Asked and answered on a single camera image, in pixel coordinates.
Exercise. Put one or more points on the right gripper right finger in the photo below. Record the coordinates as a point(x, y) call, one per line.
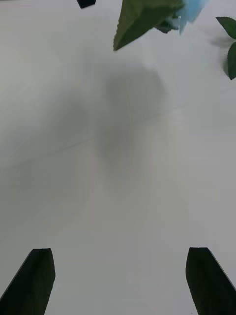
point(209, 285)

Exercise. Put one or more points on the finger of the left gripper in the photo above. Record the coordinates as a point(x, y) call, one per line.
point(86, 3)

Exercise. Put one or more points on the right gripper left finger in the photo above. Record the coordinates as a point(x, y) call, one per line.
point(29, 285)

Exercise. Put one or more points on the pale blue flower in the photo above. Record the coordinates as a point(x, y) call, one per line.
point(137, 19)

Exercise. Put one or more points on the loose green leaf twig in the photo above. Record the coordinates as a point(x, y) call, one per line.
point(231, 27)

